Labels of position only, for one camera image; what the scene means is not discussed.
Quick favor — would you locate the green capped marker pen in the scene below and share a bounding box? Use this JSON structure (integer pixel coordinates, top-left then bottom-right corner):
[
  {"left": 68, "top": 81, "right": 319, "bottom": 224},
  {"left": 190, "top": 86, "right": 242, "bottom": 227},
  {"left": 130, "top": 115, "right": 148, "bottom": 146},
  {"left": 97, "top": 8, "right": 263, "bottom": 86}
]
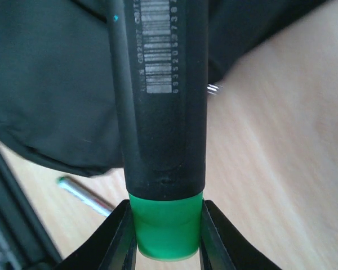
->
[{"left": 56, "top": 175, "right": 115, "bottom": 217}]

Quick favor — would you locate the black aluminium frame rail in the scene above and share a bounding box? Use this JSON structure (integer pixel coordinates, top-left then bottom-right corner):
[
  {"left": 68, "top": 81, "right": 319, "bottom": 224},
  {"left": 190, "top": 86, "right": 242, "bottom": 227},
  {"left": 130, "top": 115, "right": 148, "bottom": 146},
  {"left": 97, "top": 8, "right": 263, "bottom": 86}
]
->
[{"left": 0, "top": 153, "right": 61, "bottom": 269}]

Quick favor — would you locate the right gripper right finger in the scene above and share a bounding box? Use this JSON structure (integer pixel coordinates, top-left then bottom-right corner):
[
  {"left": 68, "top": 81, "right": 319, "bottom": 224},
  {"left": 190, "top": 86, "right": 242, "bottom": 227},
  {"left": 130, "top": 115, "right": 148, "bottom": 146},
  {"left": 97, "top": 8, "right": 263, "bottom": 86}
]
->
[{"left": 199, "top": 200, "right": 280, "bottom": 270}]

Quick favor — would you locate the green black highlighter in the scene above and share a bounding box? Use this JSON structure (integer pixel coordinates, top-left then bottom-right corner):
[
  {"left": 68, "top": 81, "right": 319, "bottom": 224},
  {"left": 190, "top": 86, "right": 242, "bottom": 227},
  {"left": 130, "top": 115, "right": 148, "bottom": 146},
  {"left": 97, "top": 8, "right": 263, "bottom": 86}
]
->
[{"left": 107, "top": 1, "right": 208, "bottom": 261}]

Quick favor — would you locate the black student bag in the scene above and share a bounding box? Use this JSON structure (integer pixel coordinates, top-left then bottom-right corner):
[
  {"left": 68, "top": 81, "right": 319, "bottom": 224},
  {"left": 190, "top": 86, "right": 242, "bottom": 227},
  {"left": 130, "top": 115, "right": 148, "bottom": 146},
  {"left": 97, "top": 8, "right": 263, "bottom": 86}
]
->
[{"left": 0, "top": 1, "right": 322, "bottom": 177}]

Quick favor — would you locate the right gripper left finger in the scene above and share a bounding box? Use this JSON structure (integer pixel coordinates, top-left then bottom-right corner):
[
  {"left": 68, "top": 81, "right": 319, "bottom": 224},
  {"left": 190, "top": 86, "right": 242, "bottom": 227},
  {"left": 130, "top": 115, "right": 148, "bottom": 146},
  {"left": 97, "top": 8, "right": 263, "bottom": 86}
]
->
[{"left": 55, "top": 200, "right": 137, "bottom": 270}]

